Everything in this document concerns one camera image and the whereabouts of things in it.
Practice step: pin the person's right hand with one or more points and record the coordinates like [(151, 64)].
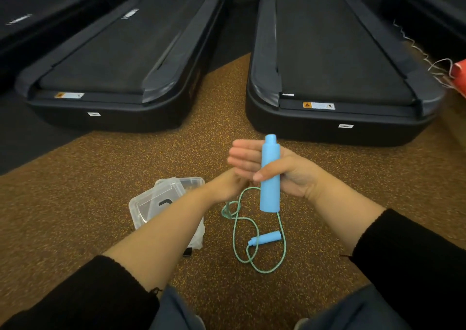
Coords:
[(298, 175)]

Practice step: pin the person's left hand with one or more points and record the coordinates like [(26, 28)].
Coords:
[(227, 186)]

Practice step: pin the person's right thumb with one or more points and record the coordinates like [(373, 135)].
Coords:
[(271, 171)]

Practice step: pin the person's right middle finger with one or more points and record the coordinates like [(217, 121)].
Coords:
[(244, 157)]

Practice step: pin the person's left forearm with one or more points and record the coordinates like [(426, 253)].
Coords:
[(163, 235)]

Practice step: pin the person's right forearm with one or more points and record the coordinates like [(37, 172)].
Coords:
[(349, 224)]

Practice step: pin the clear plastic container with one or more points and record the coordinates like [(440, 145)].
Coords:
[(193, 186)]

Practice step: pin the clear plastic lid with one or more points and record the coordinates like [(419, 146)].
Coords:
[(153, 204)]

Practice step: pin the small black object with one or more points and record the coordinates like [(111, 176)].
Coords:
[(188, 252)]

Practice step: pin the black treadmill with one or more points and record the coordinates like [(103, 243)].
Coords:
[(123, 42), (437, 9), (338, 49), (32, 16)]

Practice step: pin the person's right leg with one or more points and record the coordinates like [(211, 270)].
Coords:
[(356, 313)]

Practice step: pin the person's leg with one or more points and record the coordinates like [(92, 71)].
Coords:
[(174, 313), (356, 313)]

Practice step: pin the person's left leg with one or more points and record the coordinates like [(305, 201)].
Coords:
[(174, 313)]

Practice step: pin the red object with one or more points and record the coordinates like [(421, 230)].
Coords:
[(460, 76)]

